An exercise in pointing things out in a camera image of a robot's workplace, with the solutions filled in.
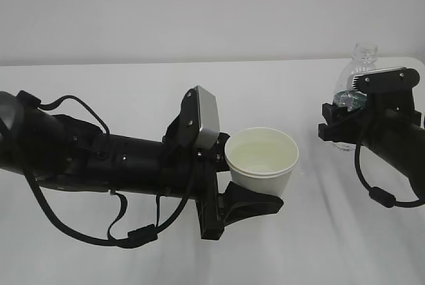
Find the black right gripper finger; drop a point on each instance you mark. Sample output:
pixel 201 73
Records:
pixel 335 115

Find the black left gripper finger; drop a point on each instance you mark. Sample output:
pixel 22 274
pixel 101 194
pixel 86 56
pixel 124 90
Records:
pixel 238 203

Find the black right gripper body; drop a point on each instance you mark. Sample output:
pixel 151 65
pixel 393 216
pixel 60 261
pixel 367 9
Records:
pixel 390 111

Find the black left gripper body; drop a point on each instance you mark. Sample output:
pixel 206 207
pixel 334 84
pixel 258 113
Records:
pixel 208 163

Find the white paper cup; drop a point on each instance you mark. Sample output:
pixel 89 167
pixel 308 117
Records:
pixel 261 159

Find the clear water bottle green label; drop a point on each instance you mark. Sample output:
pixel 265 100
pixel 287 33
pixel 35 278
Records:
pixel 363 60

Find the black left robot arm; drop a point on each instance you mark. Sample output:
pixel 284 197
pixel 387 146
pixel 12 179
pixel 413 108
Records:
pixel 59 152

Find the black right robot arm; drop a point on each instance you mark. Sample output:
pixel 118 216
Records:
pixel 403 150

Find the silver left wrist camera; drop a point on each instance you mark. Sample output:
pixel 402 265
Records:
pixel 197 124

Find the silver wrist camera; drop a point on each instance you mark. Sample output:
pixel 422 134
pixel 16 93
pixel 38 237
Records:
pixel 385 80
pixel 197 124

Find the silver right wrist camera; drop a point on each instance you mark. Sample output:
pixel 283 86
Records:
pixel 385 80

